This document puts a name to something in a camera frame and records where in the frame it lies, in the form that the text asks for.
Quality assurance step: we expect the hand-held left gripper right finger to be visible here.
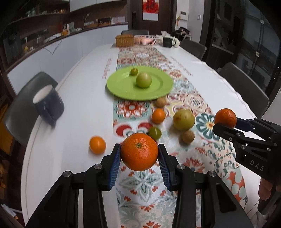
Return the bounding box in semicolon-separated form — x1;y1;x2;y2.
158;143;253;228

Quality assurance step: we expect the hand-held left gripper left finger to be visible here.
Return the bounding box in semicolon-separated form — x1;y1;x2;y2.
26;143;122;228

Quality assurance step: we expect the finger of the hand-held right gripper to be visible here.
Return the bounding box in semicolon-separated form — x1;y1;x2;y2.
213;123;248;144
237;118;281;141

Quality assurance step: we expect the medium orange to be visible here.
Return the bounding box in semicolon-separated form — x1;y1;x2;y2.
214;108;237;129

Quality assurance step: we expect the large orange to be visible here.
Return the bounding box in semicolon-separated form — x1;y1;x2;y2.
121;133;159;171

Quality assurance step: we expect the small orange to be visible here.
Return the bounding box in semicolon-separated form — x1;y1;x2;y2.
151;109;166;124
89;136;107;154

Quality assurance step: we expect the yellow-green apple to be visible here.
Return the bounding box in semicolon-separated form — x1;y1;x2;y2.
172;110;195;131

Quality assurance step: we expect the green plate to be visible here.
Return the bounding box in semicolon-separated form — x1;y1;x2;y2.
106;66;174;101

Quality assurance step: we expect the green apple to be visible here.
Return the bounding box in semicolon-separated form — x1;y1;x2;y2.
136;73;152;89

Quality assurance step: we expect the person's right hand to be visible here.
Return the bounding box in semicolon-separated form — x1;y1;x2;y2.
259;176;274;200

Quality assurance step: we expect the grey chair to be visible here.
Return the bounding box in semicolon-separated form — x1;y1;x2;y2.
4;71;59;145
219;62;270;118
121;29;150;36
179;39;207;60

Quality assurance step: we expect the white floral patterned tablecloth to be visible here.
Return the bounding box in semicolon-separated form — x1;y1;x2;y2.
21;41;273;228

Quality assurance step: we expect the dark blue mug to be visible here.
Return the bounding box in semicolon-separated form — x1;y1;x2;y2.
33;85;65;126

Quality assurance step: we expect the black mug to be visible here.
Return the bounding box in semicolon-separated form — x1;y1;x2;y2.
162;37;179;48

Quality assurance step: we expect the white stool with bag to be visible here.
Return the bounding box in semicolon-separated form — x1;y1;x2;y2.
172;27;192;41

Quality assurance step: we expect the wicker basket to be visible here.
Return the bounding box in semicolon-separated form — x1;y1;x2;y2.
116;34;135;47

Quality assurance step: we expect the black coffee machine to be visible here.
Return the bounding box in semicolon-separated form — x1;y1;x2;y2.
4;35;22;64

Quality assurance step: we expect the red wall calendar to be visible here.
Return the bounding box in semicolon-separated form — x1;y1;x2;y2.
143;0;159;21

